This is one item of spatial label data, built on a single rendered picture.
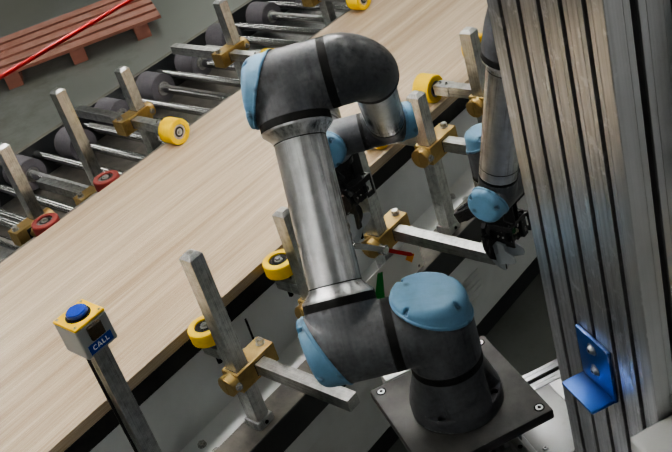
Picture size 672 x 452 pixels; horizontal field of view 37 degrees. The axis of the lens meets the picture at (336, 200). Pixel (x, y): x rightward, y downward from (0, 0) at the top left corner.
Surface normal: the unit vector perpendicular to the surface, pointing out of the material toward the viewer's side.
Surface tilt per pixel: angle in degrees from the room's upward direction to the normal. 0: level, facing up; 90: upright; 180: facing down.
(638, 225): 90
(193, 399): 90
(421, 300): 8
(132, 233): 0
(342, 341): 52
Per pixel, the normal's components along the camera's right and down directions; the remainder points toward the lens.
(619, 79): 0.36, 0.41
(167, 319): -0.26, -0.82
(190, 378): 0.74, 0.17
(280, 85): -0.12, -0.09
